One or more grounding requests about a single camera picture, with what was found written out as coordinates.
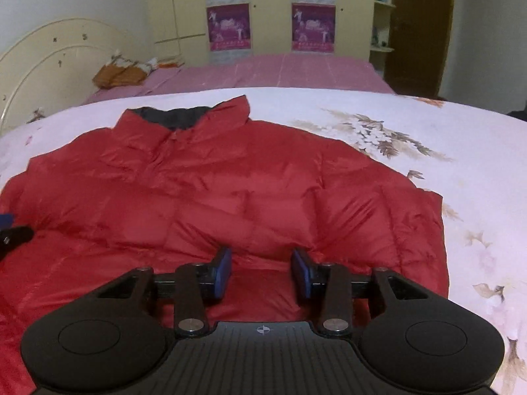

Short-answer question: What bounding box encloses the lower left purple poster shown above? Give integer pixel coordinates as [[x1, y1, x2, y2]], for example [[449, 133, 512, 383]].
[[206, 4, 251, 52]]

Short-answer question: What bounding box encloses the dark wooden chair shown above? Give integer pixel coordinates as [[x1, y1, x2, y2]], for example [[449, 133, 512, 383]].
[[507, 110, 527, 121]]

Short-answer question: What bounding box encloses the cream open corner shelf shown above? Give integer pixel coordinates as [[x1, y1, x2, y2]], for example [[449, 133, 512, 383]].
[[369, 0, 396, 78]]

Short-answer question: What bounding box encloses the purple poster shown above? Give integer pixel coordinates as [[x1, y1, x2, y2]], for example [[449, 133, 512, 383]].
[[206, 4, 251, 52], [291, 4, 336, 54]]

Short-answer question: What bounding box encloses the lower right purple poster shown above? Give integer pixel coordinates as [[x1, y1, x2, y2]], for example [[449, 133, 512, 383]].
[[291, 4, 336, 54]]

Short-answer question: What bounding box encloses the red down jacket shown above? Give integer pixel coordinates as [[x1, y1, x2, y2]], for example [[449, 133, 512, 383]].
[[1, 96, 449, 394]]

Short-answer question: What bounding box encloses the brown wooden door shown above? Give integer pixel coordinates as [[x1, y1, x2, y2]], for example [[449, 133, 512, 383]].
[[384, 0, 454, 98]]

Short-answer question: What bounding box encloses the cream yellow wardrobe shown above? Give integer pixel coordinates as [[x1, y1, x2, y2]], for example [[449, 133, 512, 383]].
[[147, 0, 374, 66]]

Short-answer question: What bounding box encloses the cream round headboard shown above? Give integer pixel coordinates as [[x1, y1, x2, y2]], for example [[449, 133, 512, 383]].
[[1, 18, 138, 134]]

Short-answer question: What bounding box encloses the floral white bed sheet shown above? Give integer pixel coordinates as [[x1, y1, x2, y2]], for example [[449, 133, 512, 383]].
[[1, 88, 526, 394]]

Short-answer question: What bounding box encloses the pink checkered bed sheet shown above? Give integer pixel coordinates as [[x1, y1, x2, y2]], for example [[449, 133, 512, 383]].
[[85, 53, 393, 103]]

